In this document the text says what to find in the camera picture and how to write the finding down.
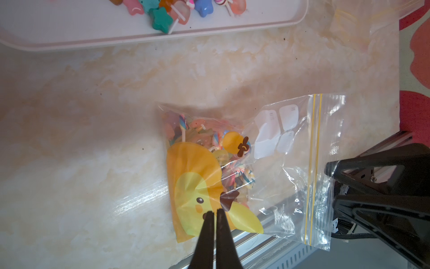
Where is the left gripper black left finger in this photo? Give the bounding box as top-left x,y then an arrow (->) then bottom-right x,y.
188,211 -> 215,269

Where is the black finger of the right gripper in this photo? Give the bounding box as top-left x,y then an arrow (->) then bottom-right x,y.
333,195 -> 430,269
325,143 -> 430,197

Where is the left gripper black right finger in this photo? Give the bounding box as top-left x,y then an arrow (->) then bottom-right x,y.
216,208 -> 243,269

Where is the ziploc bag of candies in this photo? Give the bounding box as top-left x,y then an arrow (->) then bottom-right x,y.
330,0 -> 425,52

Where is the poured candies pile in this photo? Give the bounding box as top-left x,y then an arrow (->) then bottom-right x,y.
111,0 -> 247,35

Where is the white plastic tray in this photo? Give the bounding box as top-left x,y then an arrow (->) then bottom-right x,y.
1,1 -> 309,52

